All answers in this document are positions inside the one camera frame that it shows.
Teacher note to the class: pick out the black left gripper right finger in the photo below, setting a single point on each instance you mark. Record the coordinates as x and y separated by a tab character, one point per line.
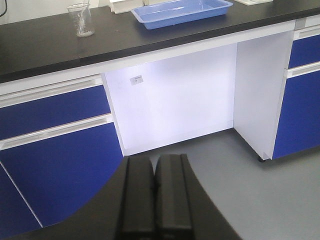
172	213

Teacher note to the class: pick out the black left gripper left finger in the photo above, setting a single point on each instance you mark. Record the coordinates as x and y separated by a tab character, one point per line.
139	211

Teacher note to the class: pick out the clear glass test tube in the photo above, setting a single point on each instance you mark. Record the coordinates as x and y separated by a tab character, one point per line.
82	31

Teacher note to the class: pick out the white and blue lab bench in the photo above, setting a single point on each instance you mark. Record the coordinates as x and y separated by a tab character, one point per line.
239	93

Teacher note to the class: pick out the blue plastic tray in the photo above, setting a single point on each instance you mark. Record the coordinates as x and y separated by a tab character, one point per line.
179	11

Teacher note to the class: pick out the white left storage bin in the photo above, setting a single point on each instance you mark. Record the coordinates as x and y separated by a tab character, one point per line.
123	6

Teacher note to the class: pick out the clear glass beaker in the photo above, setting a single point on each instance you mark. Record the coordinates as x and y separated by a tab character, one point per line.
74	12

